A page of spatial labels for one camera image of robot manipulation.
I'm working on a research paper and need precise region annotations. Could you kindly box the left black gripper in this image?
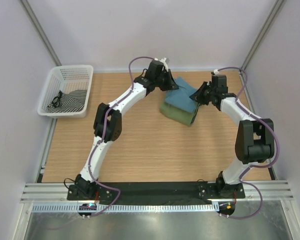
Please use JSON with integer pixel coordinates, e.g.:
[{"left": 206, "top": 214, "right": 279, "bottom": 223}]
[{"left": 154, "top": 69, "right": 178, "bottom": 92}]

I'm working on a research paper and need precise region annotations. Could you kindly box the blue tank top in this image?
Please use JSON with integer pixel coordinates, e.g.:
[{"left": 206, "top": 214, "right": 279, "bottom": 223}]
[{"left": 164, "top": 76, "right": 197, "bottom": 113}]

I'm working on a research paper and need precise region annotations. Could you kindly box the green tank top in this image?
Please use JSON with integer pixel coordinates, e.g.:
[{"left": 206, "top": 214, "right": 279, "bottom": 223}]
[{"left": 159, "top": 100, "right": 201, "bottom": 127}]

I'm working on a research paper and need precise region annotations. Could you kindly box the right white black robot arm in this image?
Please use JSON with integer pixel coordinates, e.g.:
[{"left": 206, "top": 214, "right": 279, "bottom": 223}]
[{"left": 190, "top": 73, "right": 275, "bottom": 198}]

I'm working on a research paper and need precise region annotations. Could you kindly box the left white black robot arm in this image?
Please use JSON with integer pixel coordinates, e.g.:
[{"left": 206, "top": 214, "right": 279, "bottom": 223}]
[{"left": 68, "top": 56, "right": 179, "bottom": 200}]

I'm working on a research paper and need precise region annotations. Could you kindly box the black white striped tank top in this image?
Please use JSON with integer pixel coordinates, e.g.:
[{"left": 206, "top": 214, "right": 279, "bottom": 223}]
[{"left": 47, "top": 89, "right": 87, "bottom": 113}]

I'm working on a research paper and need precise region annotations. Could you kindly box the white plastic laundry basket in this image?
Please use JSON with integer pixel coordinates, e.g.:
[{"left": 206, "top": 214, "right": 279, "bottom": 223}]
[{"left": 37, "top": 64, "right": 94, "bottom": 119}]

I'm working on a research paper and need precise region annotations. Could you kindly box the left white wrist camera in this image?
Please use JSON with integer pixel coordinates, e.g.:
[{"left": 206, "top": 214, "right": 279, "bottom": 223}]
[{"left": 154, "top": 57, "right": 170, "bottom": 72}]

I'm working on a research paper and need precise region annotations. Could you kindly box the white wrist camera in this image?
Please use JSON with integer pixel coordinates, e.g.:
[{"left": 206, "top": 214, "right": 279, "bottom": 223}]
[
  {"left": 211, "top": 69, "right": 220, "bottom": 75},
  {"left": 154, "top": 57, "right": 170, "bottom": 72}
]

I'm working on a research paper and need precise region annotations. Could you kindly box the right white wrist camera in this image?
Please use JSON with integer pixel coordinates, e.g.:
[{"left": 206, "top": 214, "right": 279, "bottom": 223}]
[{"left": 211, "top": 69, "right": 220, "bottom": 75}]

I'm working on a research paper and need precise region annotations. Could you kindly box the right aluminium frame post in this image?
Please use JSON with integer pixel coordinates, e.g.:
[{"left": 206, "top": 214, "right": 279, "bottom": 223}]
[{"left": 239, "top": 0, "right": 287, "bottom": 73}]

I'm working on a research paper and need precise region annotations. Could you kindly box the aluminium frame post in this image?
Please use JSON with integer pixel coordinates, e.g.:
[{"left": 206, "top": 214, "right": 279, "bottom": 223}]
[
  {"left": 18, "top": 0, "right": 62, "bottom": 67},
  {"left": 239, "top": 0, "right": 287, "bottom": 73}
]

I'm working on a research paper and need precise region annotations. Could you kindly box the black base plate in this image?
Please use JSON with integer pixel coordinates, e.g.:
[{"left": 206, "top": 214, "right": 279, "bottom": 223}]
[{"left": 66, "top": 180, "right": 246, "bottom": 206}]

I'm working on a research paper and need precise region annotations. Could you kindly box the aluminium front rail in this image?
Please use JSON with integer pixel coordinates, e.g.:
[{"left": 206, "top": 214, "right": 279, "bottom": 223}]
[{"left": 20, "top": 180, "right": 294, "bottom": 203}]

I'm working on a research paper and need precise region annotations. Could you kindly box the left aluminium frame post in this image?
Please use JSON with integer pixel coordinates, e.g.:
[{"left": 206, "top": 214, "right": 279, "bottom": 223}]
[{"left": 18, "top": 0, "right": 62, "bottom": 67}]

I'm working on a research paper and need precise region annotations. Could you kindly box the white slotted cable duct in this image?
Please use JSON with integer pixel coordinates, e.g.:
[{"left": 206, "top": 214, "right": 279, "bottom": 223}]
[{"left": 32, "top": 202, "right": 219, "bottom": 213}]

